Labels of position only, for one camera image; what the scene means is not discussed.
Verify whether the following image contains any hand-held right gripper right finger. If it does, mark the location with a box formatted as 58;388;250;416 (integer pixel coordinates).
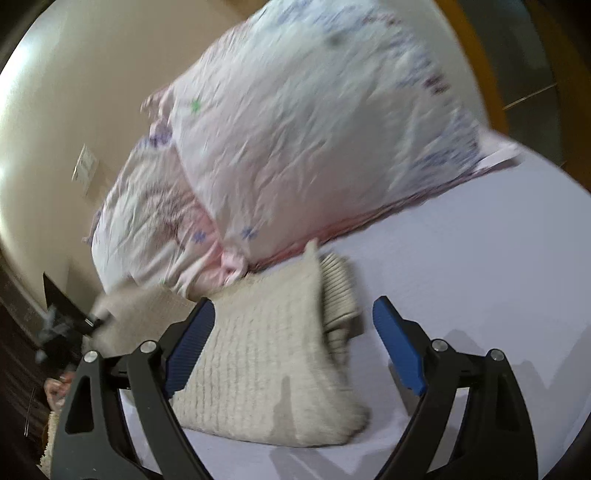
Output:
372;296;541;480

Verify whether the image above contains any cream fluffy rug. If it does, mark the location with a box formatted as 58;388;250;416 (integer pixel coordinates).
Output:
41;410;63;468

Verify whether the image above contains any white wall switch plate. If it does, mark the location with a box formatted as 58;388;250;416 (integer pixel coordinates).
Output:
71;144;99;195

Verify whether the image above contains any small pink floral pillow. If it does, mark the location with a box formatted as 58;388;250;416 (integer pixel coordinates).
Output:
82;134;246;298

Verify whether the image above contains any large pink floral pillow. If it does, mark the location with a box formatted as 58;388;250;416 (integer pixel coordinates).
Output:
141;0;525;278

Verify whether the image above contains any wooden headboard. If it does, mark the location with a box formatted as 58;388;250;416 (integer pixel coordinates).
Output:
434;0;511;136

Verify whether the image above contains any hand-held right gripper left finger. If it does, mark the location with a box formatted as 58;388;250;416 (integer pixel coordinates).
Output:
50;296;217;480

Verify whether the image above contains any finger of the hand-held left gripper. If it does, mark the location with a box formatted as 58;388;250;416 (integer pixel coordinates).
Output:
43;272;112;337

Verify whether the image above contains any cream knitted sweater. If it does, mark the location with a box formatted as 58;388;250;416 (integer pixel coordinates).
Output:
95;240;372;448

